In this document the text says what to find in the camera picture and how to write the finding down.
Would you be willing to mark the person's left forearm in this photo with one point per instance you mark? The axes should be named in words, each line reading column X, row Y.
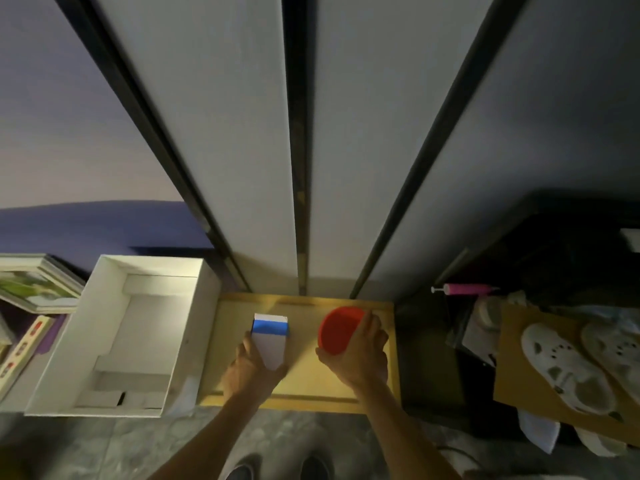
column 215, row 439

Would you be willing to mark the black standing appliance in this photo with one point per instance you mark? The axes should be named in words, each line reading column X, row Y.
column 550, row 244

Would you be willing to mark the yellow wooden side table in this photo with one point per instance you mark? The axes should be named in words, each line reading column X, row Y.
column 305, row 379

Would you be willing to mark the pink tube pump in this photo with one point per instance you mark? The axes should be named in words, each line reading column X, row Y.
column 470, row 289

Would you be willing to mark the white folded paper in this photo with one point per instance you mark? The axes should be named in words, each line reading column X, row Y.
column 540, row 429

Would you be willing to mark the plain white child shoe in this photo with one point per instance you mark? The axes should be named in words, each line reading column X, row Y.
column 600, row 442

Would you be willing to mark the wooden counting strip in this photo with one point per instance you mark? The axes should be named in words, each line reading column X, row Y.
column 25, row 352

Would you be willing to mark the black left slip-on shoe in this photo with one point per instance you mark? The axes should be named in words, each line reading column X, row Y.
column 245, row 467

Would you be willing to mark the white frame green photo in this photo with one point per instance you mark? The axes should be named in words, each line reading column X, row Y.
column 35, row 289

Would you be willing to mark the person's right forearm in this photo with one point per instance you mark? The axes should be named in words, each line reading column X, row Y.
column 400, row 434

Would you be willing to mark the person's left hand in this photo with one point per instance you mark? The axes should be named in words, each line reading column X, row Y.
column 255, row 382

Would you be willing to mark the white child shoe green trim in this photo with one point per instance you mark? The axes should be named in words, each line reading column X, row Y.
column 565, row 369
column 615, row 349

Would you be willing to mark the open white cardboard box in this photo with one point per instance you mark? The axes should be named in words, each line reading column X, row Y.
column 140, row 339

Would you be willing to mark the person's right hand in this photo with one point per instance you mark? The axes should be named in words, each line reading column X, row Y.
column 362, row 359

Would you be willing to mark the red plastic cup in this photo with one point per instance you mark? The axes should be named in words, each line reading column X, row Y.
column 337, row 329

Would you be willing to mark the black right slip-on shoe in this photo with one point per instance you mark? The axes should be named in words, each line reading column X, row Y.
column 316, row 467

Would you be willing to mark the purple sheet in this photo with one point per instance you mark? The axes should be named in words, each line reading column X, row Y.
column 54, row 334

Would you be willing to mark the black slip-on shoe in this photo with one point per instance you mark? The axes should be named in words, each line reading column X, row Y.
column 245, row 467
column 316, row 467

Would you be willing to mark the white children's shoes on cardboard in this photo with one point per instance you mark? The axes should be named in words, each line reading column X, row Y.
column 520, row 384

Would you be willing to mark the white box blue stripe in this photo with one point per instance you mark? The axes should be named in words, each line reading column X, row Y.
column 270, row 344

